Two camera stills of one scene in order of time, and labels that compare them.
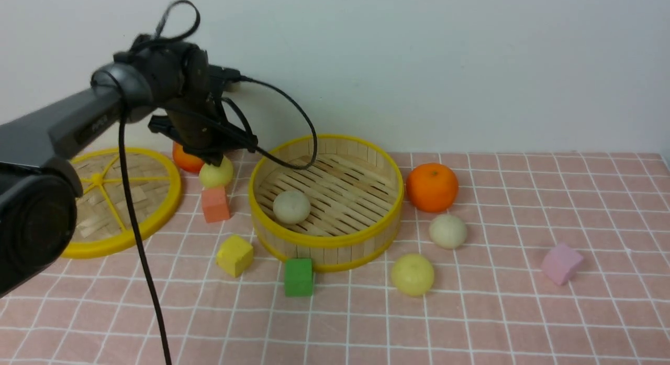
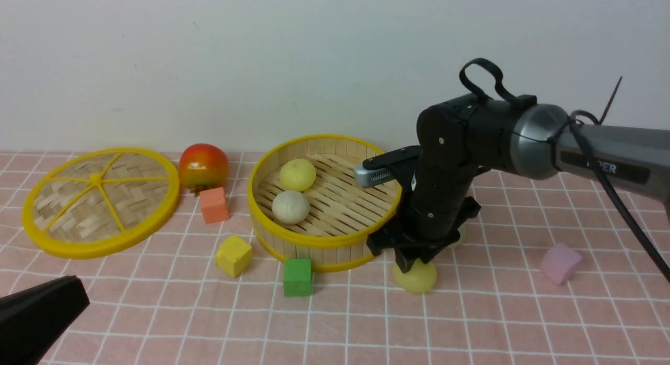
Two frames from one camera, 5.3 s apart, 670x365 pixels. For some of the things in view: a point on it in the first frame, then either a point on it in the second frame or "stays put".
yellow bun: x=212 y=176 → x=297 y=175
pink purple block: x=559 y=262 stays put
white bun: x=291 y=207 stays put
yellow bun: x=412 y=274 stays put
